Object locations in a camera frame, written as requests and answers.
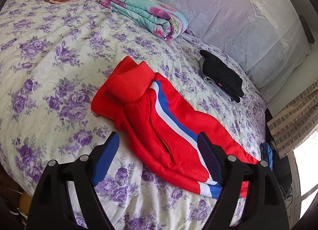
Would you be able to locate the folded teal floral blanket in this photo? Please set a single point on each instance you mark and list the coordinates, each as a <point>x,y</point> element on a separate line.
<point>153,15</point>

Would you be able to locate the blue fleece garment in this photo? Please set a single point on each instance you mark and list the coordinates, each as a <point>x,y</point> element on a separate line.
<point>266,154</point>

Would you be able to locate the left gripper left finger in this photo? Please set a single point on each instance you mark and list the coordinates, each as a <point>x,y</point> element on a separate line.
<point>51,206</point>

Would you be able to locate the red striped track pants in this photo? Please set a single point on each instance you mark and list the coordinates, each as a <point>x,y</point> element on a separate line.
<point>163,129</point>

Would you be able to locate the beige checkered curtain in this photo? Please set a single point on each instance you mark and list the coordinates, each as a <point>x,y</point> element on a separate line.
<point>295,122</point>

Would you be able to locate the lavender lace headboard cover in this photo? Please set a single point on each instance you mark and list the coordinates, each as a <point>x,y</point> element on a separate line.
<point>265,37</point>

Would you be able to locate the folded black garment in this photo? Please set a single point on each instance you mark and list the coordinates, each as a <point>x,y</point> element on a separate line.
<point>224,77</point>

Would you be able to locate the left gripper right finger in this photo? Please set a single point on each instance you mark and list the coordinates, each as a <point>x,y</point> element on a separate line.
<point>264,206</point>

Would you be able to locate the purple floral bed quilt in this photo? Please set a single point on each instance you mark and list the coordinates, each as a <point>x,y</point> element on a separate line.
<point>53,60</point>

